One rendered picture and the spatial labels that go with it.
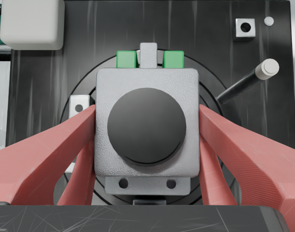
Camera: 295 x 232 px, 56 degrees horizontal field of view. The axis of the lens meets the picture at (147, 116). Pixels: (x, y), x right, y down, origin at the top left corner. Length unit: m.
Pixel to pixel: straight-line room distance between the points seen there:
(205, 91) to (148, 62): 0.07
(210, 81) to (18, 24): 0.16
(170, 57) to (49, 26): 0.11
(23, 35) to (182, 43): 0.13
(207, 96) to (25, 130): 0.15
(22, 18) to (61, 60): 0.04
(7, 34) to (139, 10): 0.11
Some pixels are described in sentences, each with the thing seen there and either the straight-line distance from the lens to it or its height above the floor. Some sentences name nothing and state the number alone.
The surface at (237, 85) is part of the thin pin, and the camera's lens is 0.17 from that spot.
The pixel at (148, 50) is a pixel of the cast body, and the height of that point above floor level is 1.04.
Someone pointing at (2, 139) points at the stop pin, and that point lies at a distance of 0.26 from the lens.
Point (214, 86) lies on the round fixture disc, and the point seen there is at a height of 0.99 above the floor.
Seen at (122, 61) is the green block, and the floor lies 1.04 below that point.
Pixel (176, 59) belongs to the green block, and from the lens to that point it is 0.17.
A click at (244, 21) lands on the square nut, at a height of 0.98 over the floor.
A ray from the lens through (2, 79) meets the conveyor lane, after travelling 0.33.
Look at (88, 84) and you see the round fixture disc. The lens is 0.22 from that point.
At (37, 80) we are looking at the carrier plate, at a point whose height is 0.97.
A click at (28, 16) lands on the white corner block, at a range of 0.25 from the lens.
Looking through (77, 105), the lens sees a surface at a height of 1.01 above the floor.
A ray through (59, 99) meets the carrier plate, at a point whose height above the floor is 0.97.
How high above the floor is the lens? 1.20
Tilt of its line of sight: 84 degrees down
